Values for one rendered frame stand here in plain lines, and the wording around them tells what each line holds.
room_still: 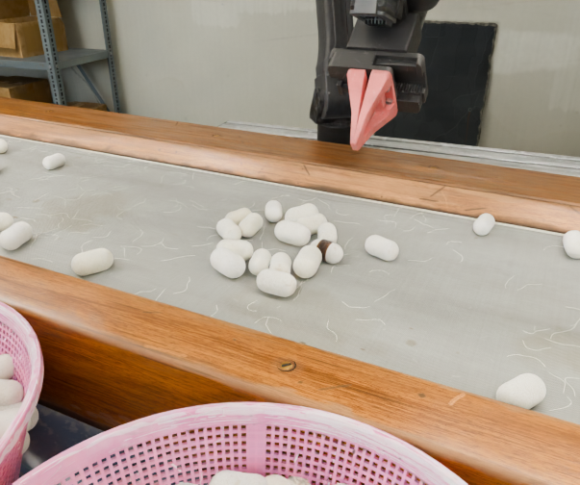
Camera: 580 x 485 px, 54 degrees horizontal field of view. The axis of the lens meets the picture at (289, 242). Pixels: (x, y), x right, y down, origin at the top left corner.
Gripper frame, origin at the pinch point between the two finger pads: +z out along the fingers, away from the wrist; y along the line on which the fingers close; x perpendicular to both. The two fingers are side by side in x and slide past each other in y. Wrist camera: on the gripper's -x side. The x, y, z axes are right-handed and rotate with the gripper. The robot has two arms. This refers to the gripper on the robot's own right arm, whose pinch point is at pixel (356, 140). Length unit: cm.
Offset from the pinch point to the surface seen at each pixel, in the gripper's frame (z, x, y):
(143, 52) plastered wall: -118, 134, -172
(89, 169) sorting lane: 7.4, 3.6, -35.0
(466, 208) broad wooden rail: 1.9, 7.4, 11.6
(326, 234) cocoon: 12.0, -2.3, 1.1
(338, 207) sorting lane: 5.5, 5.3, -1.5
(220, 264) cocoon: 18.9, -7.9, -5.0
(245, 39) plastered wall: -127, 130, -117
